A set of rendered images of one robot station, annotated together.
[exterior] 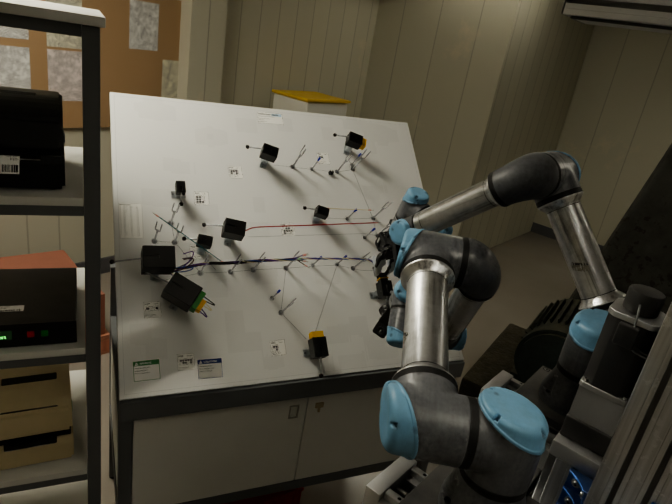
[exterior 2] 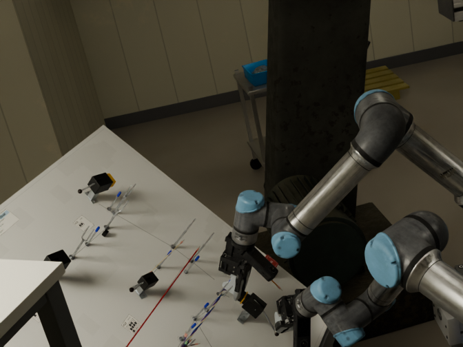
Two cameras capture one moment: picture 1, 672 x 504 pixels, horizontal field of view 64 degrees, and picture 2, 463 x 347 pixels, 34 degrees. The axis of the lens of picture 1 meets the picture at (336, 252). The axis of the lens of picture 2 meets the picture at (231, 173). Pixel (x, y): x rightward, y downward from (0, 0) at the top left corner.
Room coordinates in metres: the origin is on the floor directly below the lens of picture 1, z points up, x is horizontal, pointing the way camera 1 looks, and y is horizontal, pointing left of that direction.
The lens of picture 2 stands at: (0.15, 0.92, 2.39)
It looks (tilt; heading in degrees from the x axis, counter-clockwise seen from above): 24 degrees down; 324
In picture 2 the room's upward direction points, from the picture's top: 13 degrees counter-clockwise
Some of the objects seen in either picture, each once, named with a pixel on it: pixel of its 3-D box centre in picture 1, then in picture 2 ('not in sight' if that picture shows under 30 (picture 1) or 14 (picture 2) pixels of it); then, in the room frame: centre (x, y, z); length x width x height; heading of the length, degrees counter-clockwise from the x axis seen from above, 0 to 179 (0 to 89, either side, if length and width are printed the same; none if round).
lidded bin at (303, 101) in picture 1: (309, 112); not in sight; (4.67, 0.42, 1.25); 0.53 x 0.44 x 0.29; 143
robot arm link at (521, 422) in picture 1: (501, 436); not in sight; (0.74, -0.32, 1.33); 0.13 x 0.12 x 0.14; 88
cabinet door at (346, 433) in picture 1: (371, 424); not in sight; (1.63, -0.23, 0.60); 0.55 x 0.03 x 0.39; 117
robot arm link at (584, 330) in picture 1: (594, 342); not in sight; (1.14, -0.63, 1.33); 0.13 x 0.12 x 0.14; 138
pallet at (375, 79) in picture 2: not in sight; (338, 93); (4.83, -3.87, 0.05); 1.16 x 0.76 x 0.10; 53
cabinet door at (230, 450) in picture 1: (221, 448); not in sight; (1.38, 0.26, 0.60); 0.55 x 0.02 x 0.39; 117
